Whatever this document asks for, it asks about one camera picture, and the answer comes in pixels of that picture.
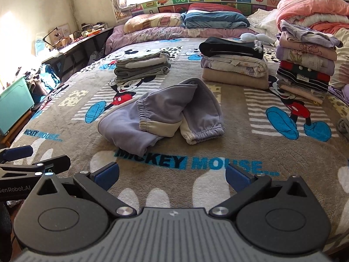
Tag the white cream quilt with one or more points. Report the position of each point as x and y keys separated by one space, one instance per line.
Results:
x=264 y=22

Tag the lavender sweatpants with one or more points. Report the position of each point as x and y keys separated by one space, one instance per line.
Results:
x=189 y=107

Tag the black folded garment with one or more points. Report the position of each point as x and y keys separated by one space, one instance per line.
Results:
x=213 y=46

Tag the grey folded clothes stack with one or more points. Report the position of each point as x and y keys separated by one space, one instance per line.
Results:
x=143 y=64

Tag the teal storage box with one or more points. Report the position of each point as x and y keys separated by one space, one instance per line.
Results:
x=16 y=100

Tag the Mickey Mouse fleece blanket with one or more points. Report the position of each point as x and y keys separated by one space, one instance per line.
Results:
x=174 y=173

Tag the beige folded blanket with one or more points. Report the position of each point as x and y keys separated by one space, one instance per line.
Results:
x=235 y=79

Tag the floral folded blanket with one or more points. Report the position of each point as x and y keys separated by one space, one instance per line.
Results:
x=248 y=66

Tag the dark side desk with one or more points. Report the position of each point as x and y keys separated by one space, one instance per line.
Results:
x=77 y=56

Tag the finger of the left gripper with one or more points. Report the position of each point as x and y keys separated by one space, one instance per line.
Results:
x=56 y=165
x=12 y=154

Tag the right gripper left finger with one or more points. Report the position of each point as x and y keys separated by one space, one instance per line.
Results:
x=96 y=186

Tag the red folded blanket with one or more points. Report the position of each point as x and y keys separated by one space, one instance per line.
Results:
x=211 y=7

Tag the orange patterned pillow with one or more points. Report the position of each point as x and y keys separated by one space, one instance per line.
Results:
x=145 y=21

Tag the tall folded clothes stack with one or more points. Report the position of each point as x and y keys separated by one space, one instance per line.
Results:
x=311 y=61

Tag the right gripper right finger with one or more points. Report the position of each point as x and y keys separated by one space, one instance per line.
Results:
x=248 y=188

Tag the pink rolled quilt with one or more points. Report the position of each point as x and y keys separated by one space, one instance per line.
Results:
x=327 y=16

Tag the blue folded quilt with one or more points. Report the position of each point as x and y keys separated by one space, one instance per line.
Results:
x=215 y=19

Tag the colourful alphabet headboard mat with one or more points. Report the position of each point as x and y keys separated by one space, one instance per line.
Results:
x=169 y=8

